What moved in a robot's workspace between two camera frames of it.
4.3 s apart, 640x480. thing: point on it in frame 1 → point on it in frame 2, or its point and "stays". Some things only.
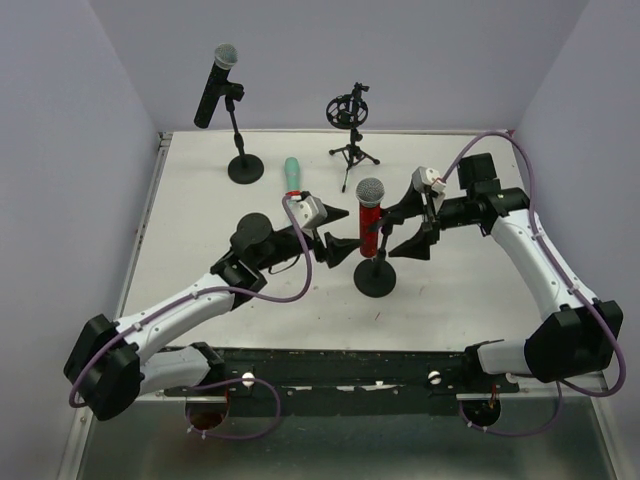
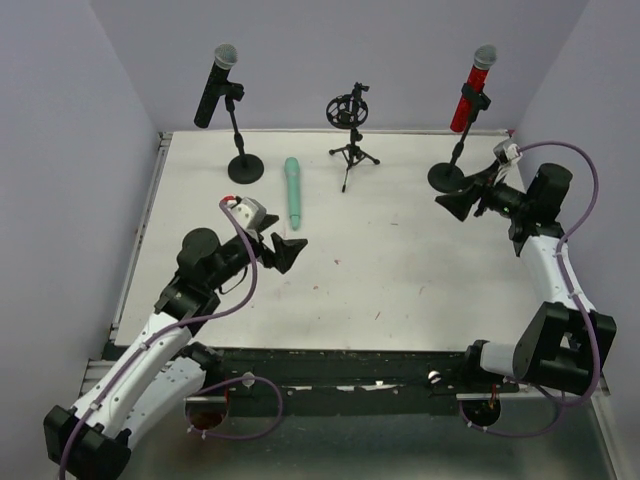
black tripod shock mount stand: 349,111 stays
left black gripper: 320,242 → 270,248
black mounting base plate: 354,382 stays
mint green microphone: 292,171 stays
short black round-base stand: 245,168 stays
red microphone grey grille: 370,194 → 484,57
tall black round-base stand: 376,277 → 447,176
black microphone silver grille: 225,58 stays
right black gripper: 430,217 → 481,189
